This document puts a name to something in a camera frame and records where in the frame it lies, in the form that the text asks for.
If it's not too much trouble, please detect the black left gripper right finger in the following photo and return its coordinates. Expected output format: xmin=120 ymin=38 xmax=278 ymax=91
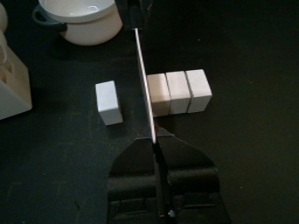
xmin=154 ymin=125 xmax=232 ymax=224

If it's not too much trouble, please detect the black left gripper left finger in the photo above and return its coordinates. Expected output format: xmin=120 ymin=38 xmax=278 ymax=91
xmin=107 ymin=138 xmax=164 ymax=224

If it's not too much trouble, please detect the white sushi roll piece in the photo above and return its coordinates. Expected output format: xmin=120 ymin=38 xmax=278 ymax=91
xmin=184 ymin=68 xmax=214 ymax=114
xmin=166 ymin=70 xmax=192 ymax=116
xmin=146 ymin=73 xmax=174 ymax=118
xmin=95 ymin=80 xmax=124 ymax=126

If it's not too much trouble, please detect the white cup with grey handle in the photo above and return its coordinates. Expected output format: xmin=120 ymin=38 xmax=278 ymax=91
xmin=32 ymin=0 xmax=124 ymax=46

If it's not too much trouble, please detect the toy knife with black handle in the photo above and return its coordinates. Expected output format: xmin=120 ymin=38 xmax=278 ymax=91
xmin=116 ymin=0 xmax=159 ymax=145

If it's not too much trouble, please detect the white rounded object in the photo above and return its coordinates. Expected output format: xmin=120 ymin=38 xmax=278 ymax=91
xmin=0 ymin=3 xmax=9 ymax=33

